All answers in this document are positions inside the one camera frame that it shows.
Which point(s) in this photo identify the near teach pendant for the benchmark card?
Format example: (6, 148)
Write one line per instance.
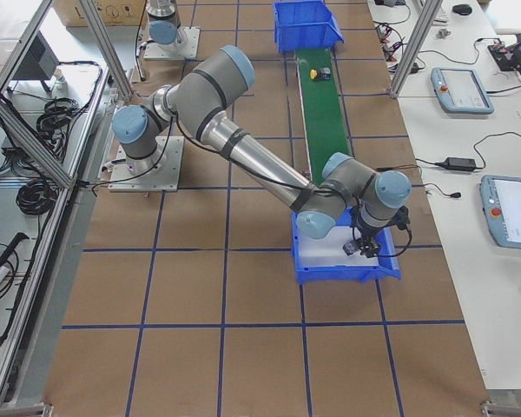
(501, 198)

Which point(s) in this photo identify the yellow push button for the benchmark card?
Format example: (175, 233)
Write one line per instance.
(320, 74)

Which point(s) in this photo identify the green conveyor belt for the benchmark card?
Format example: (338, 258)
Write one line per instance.
(322, 113)

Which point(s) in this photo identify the blue bin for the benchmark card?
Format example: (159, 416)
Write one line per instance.
(304, 25)
(388, 263)

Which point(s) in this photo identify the black power adapter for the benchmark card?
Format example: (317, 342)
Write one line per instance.
(460, 164)

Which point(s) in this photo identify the white foam pad right bin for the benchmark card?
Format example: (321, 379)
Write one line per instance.
(328, 251)

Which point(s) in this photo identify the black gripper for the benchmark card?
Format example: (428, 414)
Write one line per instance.
(366, 234)

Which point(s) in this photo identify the far teach pendant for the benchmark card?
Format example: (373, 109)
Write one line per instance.
(460, 91)

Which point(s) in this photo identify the blue bin right side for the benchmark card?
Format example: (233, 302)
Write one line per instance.
(388, 263)

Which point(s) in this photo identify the red push button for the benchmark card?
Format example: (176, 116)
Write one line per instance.
(350, 248)

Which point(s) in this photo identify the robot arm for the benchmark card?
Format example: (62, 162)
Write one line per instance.
(163, 21)
(199, 104)

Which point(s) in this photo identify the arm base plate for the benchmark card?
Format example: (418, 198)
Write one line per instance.
(159, 172)
(172, 44)

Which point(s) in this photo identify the aluminium frame post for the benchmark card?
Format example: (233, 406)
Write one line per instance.
(414, 44)

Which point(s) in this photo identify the blue bin left side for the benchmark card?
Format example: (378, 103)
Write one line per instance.
(304, 25)

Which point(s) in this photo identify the teach pendant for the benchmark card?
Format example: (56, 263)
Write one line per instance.
(501, 198)
(460, 91)

